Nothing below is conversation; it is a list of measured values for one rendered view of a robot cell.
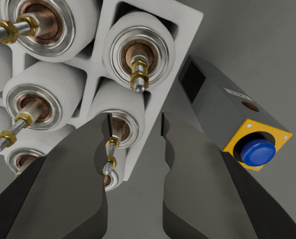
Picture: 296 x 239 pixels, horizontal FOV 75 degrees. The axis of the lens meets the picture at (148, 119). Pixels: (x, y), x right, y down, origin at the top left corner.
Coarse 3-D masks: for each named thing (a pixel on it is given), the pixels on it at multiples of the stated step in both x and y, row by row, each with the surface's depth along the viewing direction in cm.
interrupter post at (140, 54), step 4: (136, 52) 23; (140, 52) 23; (144, 52) 23; (132, 56) 22; (136, 56) 21; (140, 56) 21; (144, 56) 22; (132, 60) 22; (144, 60) 22; (148, 64) 22
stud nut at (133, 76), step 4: (136, 72) 17; (140, 72) 17; (144, 72) 18; (132, 76) 17; (136, 76) 17; (140, 76) 17; (144, 76) 17; (148, 76) 17; (132, 80) 17; (144, 80) 17; (148, 80) 17; (132, 84) 17; (148, 84) 17; (132, 88) 18
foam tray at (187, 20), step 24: (120, 0) 27; (144, 0) 27; (168, 0) 27; (168, 24) 39; (192, 24) 29; (96, 48) 30; (96, 72) 32; (0, 96) 35; (144, 96) 43; (72, 120) 37; (144, 144) 41
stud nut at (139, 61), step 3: (138, 60) 20; (141, 60) 21; (132, 63) 21; (135, 63) 20; (138, 63) 20; (141, 63) 20; (144, 63) 20; (132, 66) 20; (135, 66) 20; (144, 66) 20; (147, 66) 20; (132, 69) 20; (144, 69) 21; (147, 69) 21; (132, 72) 21; (147, 72) 21
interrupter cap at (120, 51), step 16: (128, 32) 23; (144, 32) 23; (112, 48) 23; (128, 48) 24; (144, 48) 24; (160, 48) 24; (112, 64) 24; (128, 64) 25; (160, 64) 25; (128, 80) 26
